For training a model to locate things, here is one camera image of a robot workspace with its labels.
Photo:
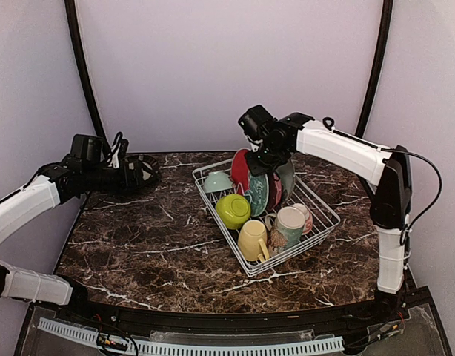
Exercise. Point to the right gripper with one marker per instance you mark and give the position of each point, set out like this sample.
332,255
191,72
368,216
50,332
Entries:
256,169

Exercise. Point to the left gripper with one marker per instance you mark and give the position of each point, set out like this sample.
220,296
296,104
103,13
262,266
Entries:
137,182

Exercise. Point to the striped rim cream plate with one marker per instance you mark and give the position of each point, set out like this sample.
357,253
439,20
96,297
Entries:
148,159

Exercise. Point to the red and teal plate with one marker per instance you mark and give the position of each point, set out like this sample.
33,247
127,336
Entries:
253,188

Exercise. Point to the pink polka dot plate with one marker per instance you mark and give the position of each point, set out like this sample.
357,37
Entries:
275,191

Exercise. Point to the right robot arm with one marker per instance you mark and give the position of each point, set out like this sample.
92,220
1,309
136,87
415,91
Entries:
274,141

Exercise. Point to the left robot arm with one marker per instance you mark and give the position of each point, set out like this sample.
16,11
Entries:
81,171

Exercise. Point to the light teal plate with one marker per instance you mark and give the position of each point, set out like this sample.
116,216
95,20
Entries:
286,174

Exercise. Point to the light teal bowl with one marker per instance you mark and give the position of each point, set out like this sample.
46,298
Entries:
217,181

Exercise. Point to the lime green bowl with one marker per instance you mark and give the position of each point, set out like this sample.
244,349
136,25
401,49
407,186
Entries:
234,210

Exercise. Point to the pink and white cup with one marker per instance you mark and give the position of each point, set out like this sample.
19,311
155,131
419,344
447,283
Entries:
308,216

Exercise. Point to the teal patterned mug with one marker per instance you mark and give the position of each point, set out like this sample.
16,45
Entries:
285,229

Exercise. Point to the yellow mug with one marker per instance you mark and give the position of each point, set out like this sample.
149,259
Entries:
252,241

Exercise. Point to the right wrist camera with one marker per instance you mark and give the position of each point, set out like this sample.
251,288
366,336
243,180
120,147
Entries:
256,142

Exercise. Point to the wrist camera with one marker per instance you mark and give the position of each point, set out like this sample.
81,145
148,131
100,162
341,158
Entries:
118,150
256,142

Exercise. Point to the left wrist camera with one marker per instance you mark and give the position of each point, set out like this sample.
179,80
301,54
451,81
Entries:
118,150

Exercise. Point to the white wire dish rack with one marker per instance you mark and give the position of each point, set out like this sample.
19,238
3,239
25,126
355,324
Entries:
324,218

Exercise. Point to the black front rail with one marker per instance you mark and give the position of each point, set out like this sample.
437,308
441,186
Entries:
351,320

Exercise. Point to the left black frame post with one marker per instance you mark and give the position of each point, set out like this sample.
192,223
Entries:
78,52

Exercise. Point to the black frame post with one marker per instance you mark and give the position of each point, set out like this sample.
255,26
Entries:
78,52
376,67

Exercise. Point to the right black frame post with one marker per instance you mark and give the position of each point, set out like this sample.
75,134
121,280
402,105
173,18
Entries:
376,67

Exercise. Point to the white slotted cable duct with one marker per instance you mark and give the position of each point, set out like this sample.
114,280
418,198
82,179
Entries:
172,343

